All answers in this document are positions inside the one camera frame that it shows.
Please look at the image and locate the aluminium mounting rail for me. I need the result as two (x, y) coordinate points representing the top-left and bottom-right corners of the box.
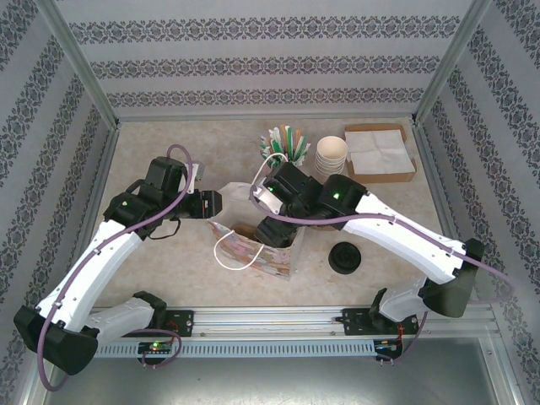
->
(88, 306), (495, 339)

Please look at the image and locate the white paper cup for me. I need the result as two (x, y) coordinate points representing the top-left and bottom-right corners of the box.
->
(315, 158), (347, 176)
(315, 151), (348, 170)
(315, 154), (348, 173)
(316, 135), (349, 168)

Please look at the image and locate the thin black cable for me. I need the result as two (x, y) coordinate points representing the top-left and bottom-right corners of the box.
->
(147, 217), (182, 241)

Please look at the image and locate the white printed paper bag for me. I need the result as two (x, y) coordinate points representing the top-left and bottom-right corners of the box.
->
(206, 153), (305, 283)

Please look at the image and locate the aluminium side rail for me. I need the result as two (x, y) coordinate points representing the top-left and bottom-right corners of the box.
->
(411, 121), (480, 305)
(58, 124), (122, 308)

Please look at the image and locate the black plastic cup lid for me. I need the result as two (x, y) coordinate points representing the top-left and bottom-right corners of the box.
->
(328, 240), (363, 276)

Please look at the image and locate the brown cardboard tray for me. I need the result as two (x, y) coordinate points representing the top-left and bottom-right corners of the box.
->
(343, 123), (419, 185)

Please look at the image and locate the long purple cable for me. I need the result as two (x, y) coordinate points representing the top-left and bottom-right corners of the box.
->
(249, 185), (516, 364)
(36, 144), (197, 392)

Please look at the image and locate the short purple cable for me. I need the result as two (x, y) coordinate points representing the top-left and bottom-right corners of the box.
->
(141, 325), (183, 370)

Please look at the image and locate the slotted grey cable duct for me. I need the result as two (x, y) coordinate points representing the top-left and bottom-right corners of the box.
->
(90, 339), (379, 359)

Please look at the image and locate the white paper sachet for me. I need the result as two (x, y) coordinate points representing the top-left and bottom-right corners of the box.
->
(267, 127), (283, 155)

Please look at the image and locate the white paper napkin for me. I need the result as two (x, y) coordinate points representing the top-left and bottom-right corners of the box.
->
(344, 128), (416, 176)

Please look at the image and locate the aluminium frame post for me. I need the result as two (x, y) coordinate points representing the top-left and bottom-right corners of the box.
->
(35, 0), (122, 127)
(411, 0), (495, 126)

